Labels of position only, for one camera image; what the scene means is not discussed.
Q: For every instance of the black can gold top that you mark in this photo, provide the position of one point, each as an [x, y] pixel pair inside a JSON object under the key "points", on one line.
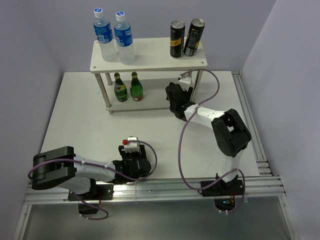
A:
{"points": [[194, 35]]}

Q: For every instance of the white two-tier shelf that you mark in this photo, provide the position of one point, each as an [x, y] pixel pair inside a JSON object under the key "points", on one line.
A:
{"points": [[155, 68]]}

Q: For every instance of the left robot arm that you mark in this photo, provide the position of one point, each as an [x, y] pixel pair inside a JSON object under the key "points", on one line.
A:
{"points": [[63, 168]]}

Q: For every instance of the black can yellow label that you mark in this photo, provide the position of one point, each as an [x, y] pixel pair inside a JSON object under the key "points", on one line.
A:
{"points": [[177, 37]]}

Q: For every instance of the green glass bottle front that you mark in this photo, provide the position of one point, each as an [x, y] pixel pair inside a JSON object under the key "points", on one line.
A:
{"points": [[120, 89]]}

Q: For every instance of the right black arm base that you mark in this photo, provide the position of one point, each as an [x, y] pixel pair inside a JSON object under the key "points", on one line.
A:
{"points": [[228, 190]]}

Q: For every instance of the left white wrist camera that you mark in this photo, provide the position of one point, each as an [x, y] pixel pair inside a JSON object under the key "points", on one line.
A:
{"points": [[131, 147]]}

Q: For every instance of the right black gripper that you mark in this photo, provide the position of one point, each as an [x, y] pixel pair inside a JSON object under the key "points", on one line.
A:
{"points": [[188, 94]]}

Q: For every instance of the aluminium front rail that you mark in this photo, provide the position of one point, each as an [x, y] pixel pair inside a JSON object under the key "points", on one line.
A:
{"points": [[157, 190]]}

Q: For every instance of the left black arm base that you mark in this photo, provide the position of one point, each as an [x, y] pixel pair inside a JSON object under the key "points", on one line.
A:
{"points": [[97, 193]]}

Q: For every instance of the aluminium side rail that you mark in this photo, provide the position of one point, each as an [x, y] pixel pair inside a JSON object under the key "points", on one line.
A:
{"points": [[261, 159]]}

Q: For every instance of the green glass bottle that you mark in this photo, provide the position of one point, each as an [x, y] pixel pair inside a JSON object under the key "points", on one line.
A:
{"points": [[120, 89], [136, 88]]}

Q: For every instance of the clear soda bottle front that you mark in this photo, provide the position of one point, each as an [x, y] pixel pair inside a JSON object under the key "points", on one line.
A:
{"points": [[132, 139]]}

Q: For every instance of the small blue label water bottle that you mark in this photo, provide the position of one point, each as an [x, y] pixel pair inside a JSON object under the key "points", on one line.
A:
{"points": [[124, 39]]}

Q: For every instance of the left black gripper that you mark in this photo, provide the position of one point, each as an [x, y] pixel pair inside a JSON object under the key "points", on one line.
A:
{"points": [[140, 155]]}

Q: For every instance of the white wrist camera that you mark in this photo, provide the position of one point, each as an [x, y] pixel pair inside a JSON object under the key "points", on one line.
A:
{"points": [[185, 81], [131, 147]]}

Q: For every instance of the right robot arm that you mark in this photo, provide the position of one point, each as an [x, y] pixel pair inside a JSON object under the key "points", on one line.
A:
{"points": [[231, 134]]}

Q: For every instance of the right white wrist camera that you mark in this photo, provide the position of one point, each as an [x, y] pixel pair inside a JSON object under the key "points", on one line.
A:
{"points": [[185, 81]]}

